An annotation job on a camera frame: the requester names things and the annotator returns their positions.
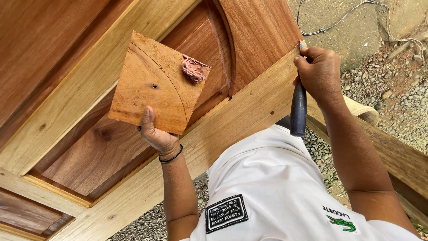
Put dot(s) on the person's left hand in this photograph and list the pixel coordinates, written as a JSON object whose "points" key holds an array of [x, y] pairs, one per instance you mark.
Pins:
{"points": [[159, 136]]}

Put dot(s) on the person's right hand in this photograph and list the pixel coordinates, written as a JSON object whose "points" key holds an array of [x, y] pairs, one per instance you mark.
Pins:
{"points": [[320, 73]]}

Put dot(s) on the square wooden board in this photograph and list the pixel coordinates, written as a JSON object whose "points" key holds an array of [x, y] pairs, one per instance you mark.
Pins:
{"points": [[155, 82]]}

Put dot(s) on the wooden plank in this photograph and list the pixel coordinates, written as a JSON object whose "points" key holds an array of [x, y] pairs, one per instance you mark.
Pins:
{"points": [[394, 157]]}

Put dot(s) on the black wrist band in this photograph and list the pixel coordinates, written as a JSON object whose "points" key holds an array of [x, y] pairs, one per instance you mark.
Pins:
{"points": [[171, 156]]}

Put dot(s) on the person's white shirt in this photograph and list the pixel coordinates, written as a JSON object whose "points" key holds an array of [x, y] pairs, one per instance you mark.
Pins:
{"points": [[284, 194]]}

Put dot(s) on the reddish wood filler putty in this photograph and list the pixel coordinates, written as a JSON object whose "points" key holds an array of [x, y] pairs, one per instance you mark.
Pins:
{"points": [[194, 68]]}

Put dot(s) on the wooden panel door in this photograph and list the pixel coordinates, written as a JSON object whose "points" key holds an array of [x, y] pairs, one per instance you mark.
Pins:
{"points": [[83, 100]]}

